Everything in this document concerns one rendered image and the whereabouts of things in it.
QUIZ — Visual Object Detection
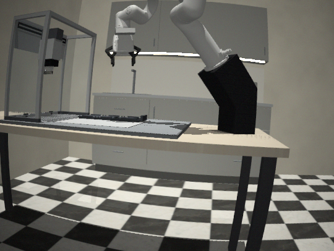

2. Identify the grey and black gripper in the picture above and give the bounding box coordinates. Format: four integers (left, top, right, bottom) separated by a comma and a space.
105, 35, 141, 66

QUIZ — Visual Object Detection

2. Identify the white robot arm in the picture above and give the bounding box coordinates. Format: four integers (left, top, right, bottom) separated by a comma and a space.
115, 0, 232, 71

